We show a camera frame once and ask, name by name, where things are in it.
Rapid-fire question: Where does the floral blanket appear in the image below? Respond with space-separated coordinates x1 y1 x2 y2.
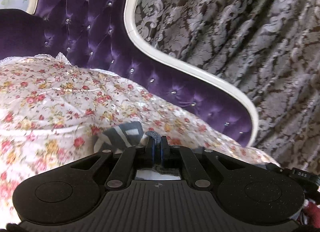
0 52 280 197

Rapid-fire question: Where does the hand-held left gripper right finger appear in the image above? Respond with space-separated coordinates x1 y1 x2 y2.
159 136 241 188

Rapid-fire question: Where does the grey white striped cardigan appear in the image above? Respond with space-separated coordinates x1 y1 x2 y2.
93 121 181 180

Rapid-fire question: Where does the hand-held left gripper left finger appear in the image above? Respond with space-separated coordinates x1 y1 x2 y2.
70 136 154 189

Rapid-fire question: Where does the purple tufted sofa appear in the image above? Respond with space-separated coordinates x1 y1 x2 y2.
0 0 259 148

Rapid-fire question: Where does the red patterned cloth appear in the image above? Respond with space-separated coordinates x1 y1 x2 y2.
301 201 320 225

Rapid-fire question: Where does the grey damask curtain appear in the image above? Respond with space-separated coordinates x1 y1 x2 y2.
132 0 320 173

